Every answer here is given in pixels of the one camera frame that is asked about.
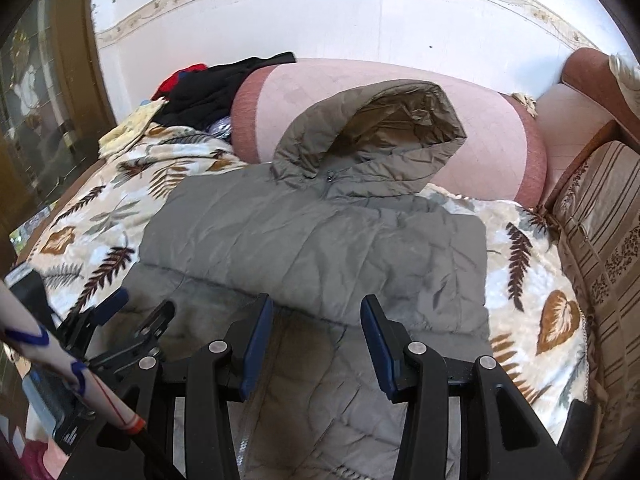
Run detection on olive quilted hooded jacket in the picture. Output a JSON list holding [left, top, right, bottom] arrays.
[[137, 79, 493, 480]]

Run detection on black garment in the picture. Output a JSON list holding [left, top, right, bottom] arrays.
[[152, 51, 297, 131]]

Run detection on white crumpled cloth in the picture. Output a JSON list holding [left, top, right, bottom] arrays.
[[607, 51, 640, 93]]

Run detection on red garment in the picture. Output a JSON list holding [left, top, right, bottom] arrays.
[[150, 63, 208, 101]]

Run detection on pink sofa armrest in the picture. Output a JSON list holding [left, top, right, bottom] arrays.
[[535, 47, 640, 201]]

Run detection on pink bolster pillow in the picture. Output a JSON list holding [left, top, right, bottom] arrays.
[[230, 58, 548, 209]]

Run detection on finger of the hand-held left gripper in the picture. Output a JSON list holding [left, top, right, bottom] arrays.
[[64, 287, 130, 357], [90, 300, 177, 377]]

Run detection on striped sofa cushion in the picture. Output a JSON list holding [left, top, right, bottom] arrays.
[[542, 140, 640, 411]]

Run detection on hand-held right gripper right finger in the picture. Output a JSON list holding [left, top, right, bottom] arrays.
[[360, 294, 576, 480]]

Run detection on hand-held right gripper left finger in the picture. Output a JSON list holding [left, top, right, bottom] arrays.
[[65, 294, 275, 480]]

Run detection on leaf print blanket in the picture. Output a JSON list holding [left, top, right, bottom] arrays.
[[12, 122, 596, 480]]

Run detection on shiny plastic bag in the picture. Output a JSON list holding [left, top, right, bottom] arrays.
[[207, 115, 235, 142]]

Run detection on pale yellow cloth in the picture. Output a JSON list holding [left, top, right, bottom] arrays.
[[98, 99, 168, 158]]

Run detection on dark object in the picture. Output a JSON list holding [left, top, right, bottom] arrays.
[[557, 400, 601, 461]]

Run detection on green printed sheet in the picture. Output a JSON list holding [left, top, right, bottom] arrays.
[[10, 205, 51, 256]]

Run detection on cream floral cloth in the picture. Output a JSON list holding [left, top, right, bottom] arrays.
[[507, 90, 538, 120]]

